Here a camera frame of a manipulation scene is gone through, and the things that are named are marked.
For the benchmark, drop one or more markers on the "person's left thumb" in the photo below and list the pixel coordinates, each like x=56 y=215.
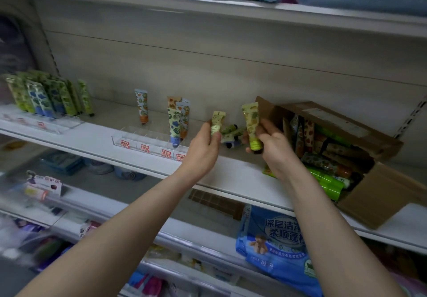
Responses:
x=216 y=139

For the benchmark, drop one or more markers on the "white product sign card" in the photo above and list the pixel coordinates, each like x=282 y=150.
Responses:
x=45 y=181

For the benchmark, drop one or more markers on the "perforated shelf upright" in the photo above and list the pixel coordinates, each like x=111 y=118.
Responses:
x=411 y=116

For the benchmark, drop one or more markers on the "small green cream tube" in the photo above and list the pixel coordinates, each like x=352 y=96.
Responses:
x=229 y=129

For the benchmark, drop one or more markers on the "blue flat box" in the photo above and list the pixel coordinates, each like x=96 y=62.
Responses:
x=63 y=162

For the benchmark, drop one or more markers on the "orange patterned cream tube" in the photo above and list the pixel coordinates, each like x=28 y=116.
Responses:
x=172 y=101

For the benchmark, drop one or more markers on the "round blue item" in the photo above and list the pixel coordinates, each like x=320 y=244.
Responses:
x=129 y=174

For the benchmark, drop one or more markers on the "yellow-green patterned cream tube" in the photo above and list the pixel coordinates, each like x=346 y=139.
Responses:
x=251 y=119

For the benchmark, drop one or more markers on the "person's left forearm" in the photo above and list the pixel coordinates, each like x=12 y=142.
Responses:
x=116 y=236

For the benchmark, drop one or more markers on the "clear acrylic shelf divider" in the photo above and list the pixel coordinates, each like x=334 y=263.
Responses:
x=150 y=143
x=40 y=121

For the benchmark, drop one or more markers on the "pile of patterned cream tubes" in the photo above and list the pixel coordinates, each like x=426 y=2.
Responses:
x=323 y=160

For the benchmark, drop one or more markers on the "floral tube with orange cap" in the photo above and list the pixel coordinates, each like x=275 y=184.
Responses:
x=142 y=104

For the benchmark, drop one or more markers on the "row of green floral tubes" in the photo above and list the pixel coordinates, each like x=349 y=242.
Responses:
x=46 y=94

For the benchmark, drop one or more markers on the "person's right hand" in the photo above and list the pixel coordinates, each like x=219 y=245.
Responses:
x=278 y=153

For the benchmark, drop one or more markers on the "person's left hand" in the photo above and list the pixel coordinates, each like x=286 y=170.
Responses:
x=200 y=153

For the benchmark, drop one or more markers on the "bright green cream tube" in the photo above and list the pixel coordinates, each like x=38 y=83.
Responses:
x=268 y=172

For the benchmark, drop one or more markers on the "blue laundry detergent bag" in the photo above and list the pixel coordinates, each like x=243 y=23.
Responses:
x=277 y=250

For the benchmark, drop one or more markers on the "person's right thumb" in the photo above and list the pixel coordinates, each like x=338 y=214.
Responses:
x=247 y=143

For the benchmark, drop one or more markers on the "brown cardboard box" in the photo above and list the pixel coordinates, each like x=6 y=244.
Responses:
x=377 y=190

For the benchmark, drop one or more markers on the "small white-blue cream tube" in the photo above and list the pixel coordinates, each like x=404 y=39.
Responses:
x=232 y=140

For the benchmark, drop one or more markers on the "white metal shelf board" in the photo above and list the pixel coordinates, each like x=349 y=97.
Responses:
x=166 y=163
x=213 y=9
x=133 y=226

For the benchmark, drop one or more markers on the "round grey-blue item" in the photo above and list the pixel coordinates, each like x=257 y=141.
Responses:
x=98 y=167

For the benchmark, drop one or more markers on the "yellow floral tube blue cap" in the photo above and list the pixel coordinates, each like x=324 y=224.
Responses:
x=174 y=126

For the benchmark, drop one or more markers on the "small pale yellow tube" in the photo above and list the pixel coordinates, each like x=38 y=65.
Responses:
x=218 y=119

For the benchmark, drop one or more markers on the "brown grid-patterned box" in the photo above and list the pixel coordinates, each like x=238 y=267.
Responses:
x=216 y=201

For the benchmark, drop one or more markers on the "blue-orange floral cream tube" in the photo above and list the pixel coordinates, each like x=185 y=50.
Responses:
x=184 y=116

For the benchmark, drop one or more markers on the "person's right forearm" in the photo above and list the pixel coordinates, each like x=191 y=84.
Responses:
x=333 y=240

